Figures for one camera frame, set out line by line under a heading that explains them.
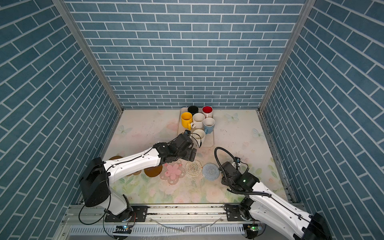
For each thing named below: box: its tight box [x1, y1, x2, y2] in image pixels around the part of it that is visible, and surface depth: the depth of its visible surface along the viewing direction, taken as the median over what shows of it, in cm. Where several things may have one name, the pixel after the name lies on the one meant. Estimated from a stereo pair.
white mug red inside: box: [202, 105, 214, 118], surface depth 112 cm
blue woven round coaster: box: [202, 163, 221, 181], surface depth 89 cm
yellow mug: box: [181, 112, 193, 130], surface depth 106 cm
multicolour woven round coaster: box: [185, 160, 203, 177], surface depth 91 cm
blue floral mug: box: [203, 117, 216, 135], surface depth 101 cm
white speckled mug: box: [190, 112, 206, 129], surface depth 107 cm
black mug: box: [187, 105, 199, 116], surface depth 110 cm
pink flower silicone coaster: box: [159, 160, 186, 186], surface depth 89 cm
